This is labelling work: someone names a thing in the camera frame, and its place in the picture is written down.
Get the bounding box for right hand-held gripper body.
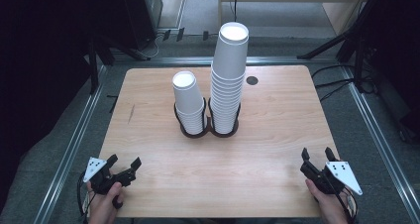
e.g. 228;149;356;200
299;159;364;196

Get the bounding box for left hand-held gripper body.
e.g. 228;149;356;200
82;157;137;196

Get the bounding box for black double cup holder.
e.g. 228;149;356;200
173;97;242;139

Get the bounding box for tall stack of paper cups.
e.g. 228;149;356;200
209;66;247;135

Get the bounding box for person's left hand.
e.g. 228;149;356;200
86;181;126;224

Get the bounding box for person's right hand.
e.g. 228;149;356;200
305;178;351;224

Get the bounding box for short stack of paper cups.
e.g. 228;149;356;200
171;70;208;136

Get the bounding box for black metal stand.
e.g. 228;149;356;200
86;39;116;95

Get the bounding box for black curtain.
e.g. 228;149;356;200
0;0;127;215

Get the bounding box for black tripod stand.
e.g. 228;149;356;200
296;0;375;61

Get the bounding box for light wooden cabinet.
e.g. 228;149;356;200
217;0;374;37

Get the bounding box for black computer tower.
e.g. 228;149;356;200
120;0;163;52

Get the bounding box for left hand-held gripper cable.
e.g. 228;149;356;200
76;171;92;224

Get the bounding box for hand-held gripper cable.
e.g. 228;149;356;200
76;171;92;224
330;180;360;224

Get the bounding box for right hand-held gripper cable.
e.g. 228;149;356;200
330;180;360;224

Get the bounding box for metal floor rail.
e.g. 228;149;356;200
33;64;108;224
341;66;420;224
112;56;345;66

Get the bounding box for black floor cables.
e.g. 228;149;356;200
310;63;379;103

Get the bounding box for white floor cable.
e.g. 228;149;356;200
138;32;166;60

